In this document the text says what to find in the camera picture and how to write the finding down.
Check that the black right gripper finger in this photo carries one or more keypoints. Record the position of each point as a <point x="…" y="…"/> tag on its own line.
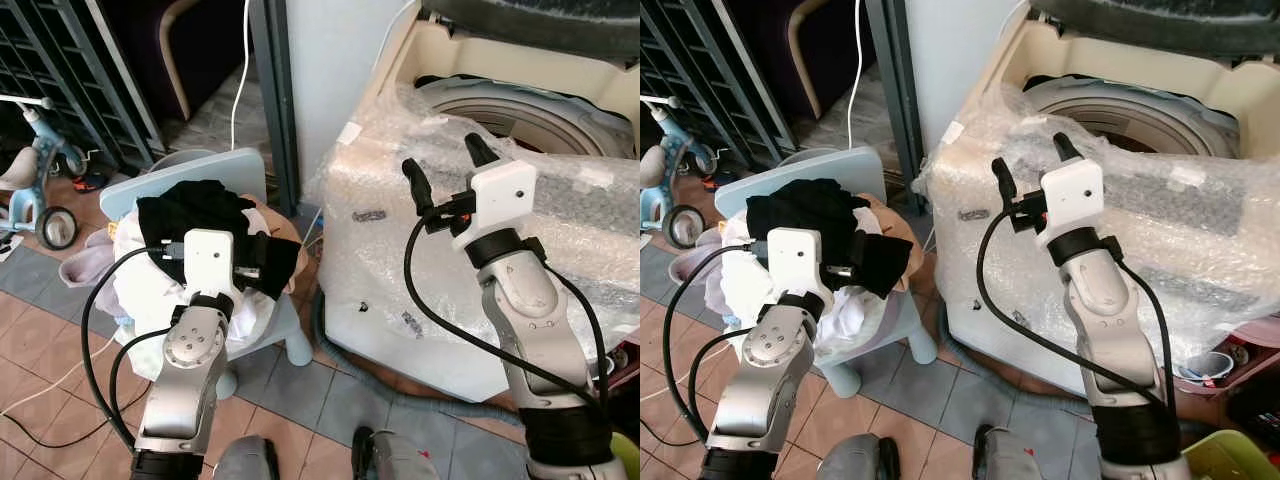
<point x="415" y="182"/>
<point x="1004" y="178"/>
<point x="1066" y="148"/>
<point x="481" y="150"/>

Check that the black garment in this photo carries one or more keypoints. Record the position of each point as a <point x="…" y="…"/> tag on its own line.
<point x="195" y="212"/>
<point x="800" y="208"/>

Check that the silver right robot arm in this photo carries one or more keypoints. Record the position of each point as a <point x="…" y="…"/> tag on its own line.
<point x="525" y="300"/>
<point x="1095" y="300"/>

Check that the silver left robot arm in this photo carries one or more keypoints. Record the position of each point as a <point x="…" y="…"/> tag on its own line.
<point x="765" y="355"/>
<point x="190" y="350"/>

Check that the cream top-load washing machine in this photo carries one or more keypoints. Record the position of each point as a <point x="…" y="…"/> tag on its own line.
<point x="975" y="280"/>
<point x="380" y="280"/>

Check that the tan garment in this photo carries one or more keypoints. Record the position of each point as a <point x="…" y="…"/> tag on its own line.
<point x="895" y="222"/>
<point x="280" y="225"/>

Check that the light blue plastic chair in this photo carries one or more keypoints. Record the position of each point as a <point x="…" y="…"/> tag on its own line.
<point x="215" y="165"/>
<point x="830" y="165"/>

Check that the clear bubble wrap sheet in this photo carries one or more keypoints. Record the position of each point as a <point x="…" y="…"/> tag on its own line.
<point x="570" y="210"/>
<point x="1170" y="210"/>

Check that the white garment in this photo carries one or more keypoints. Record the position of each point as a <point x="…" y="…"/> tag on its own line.
<point x="725" y="285"/>
<point x="140" y="290"/>

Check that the red and black shoe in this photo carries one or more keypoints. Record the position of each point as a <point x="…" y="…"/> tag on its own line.
<point x="716" y="181"/>
<point x="90" y="181"/>

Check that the blue children's tricycle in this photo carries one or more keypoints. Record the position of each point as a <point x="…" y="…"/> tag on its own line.
<point x="35" y="185"/>
<point x="660" y="190"/>

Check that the grey left robot foot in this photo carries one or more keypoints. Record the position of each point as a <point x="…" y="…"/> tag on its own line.
<point x="245" y="460"/>
<point x="855" y="460"/>

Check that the grey robot foot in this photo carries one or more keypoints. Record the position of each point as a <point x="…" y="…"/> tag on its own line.
<point x="1020" y="458"/>
<point x="855" y="460"/>
<point x="395" y="458"/>
<point x="245" y="460"/>

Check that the white plastic cup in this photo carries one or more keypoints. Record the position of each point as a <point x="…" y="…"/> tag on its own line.
<point x="606" y="368"/>
<point x="1206" y="366"/>

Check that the curved tan wooden chair leg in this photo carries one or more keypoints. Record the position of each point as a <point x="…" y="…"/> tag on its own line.
<point x="797" y="50"/>
<point x="172" y="50"/>

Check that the dark metal folding gate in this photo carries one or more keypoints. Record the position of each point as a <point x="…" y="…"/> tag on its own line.
<point x="60" y="60"/>
<point x="690" y="60"/>

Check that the grey right robot foot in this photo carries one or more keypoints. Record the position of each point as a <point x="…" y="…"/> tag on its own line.
<point x="395" y="458"/>
<point x="1020" y="458"/>

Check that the yellow-green plastic bin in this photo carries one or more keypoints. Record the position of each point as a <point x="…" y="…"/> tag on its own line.
<point x="628" y="460"/>
<point x="1235" y="458"/>

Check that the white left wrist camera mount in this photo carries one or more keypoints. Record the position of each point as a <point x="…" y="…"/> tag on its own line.
<point x="210" y="262"/>
<point x="797" y="262"/>

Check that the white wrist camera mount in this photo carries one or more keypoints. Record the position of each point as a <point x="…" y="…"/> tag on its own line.
<point x="1072" y="195"/>
<point x="797" y="262"/>
<point x="500" y="195"/>
<point x="210" y="262"/>

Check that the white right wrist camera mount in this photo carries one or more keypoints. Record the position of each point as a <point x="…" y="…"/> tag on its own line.
<point x="500" y="195"/>
<point x="1072" y="195"/>

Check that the dark grey door frame post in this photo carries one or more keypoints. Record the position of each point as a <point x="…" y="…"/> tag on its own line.
<point x="893" y="100"/>
<point x="272" y="100"/>

